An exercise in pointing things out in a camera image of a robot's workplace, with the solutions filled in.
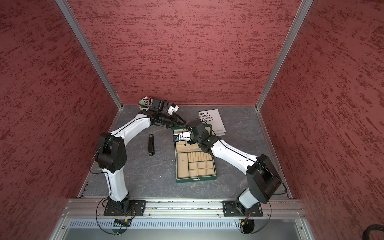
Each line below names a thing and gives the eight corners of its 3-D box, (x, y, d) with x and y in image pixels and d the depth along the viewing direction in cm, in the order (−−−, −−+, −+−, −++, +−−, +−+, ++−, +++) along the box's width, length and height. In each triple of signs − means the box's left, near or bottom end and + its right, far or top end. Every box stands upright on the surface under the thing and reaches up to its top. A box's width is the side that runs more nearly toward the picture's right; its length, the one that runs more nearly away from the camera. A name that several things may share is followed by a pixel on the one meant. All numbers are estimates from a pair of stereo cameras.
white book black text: (205, 137, 104) (205, 134, 100) (198, 115, 118) (198, 111, 114) (225, 134, 106) (227, 130, 102) (217, 112, 120) (217, 108, 116)
